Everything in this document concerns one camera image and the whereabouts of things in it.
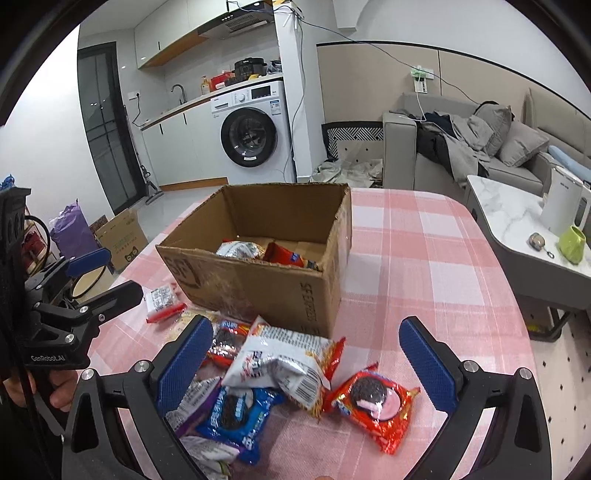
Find blue cookie packet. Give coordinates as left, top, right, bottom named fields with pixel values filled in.
left=196, top=387, right=289, bottom=466

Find crumpled beige cloth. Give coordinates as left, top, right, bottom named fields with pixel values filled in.
left=311, top=157, right=384, bottom=189

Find large white snack bag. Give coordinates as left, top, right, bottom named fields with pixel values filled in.
left=221, top=315, right=347, bottom=418

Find purple white snack packet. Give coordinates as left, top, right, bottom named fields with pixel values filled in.
left=165, top=376, right=222, bottom=437

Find white electric kettle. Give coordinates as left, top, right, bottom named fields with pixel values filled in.
left=540, top=166, right=591, bottom=237

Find red pink-cream cookie packet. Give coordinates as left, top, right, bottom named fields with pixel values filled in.
left=322, top=362, right=422, bottom=455

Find wall outlet with green charger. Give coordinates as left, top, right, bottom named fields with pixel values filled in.
left=410, top=66, right=435, bottom=95

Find white kitchen counter cabinet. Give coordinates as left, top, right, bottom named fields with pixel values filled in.
left=140, top=97, right=229, bottom=190

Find black rice cooker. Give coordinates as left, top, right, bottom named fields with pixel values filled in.
left=234, top=58, right=267, bottom=80

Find light blue pillow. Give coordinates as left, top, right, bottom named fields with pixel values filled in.
left=547, top=145, right=591, bottom=169

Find steel range hood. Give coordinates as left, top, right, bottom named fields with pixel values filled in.
left=198, top=2, right=275, bottom=40

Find marble coffee table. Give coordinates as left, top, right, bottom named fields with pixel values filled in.
left=466, top=174, right=591, bottom=342

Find small red white packet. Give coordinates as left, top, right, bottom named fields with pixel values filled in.
left=145, top=284, right=188, bottom=324

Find white crinkled snack packet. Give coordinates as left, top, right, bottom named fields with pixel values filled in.
left=178, top=434, right=241, bottom=480

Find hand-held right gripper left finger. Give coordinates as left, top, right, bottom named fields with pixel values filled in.
left=62, top=315, right=215, bottom=480

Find purple plastic bag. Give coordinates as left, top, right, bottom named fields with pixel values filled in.
left=48, top=199, right=100, bottom=261

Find dark glass door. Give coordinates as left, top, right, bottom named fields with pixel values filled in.
left=77, top=41, right=144, bottom=213

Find pale bread packet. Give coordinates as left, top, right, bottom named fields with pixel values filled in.
left=178, top=308, right=222, bottom=330

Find grey sofa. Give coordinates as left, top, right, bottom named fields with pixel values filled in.
left=382, top=90, right=591, bottom=197

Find white washing machine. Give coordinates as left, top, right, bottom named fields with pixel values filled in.
left=211, top=79, right=296, bottom=185

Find green mug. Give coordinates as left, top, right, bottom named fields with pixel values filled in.
left=557, top=225, right=587, bottom=265

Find white wall cabinets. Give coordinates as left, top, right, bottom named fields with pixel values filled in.
left=134, top=0, right=232, bottom=70

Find stick vacuum cleaner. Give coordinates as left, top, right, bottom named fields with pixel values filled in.
left=124, top=105, right=164, bottom=205

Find silver snack packet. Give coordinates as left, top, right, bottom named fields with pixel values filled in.
left=215, top=240, right=264, bottom=261

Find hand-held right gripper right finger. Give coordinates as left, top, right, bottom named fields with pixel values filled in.
left=398, top=316, right=553, bottom=480

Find person's left hand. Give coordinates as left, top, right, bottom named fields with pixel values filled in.
left=0, top=369, right=80, bottom=412

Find black jacket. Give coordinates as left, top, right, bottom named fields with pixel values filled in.
left=418, top=112, right=458, bottom=167

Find small metal keychain object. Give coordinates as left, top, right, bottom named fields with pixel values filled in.
left=529, top=232, right=555, bottom=259

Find pink checked tablecloth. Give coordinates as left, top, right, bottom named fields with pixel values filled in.
left=85, top=187, right=541, bottom=480

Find round beige stool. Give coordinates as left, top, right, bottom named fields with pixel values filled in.
left=69, top=268, right=110, bottom=299

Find grey coat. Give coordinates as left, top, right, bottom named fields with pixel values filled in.
left=443, top=113, right=492, bottom=188

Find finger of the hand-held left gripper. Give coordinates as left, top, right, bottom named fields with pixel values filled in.
left=30, top=281, right=145, bottom=333
left=23, top=248, right=112, bottom=303

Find brown cardboard box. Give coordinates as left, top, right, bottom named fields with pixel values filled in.
left=156, top=183, right=354, bottom=340

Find grey cushion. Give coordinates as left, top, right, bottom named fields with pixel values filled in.
left=499, top=121, right=550, bottom=168
left=475, top=104, right=513, bottom=158

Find printed cardboard floor box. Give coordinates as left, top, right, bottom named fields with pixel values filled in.
left=95, top=209, right=148, bottom=273

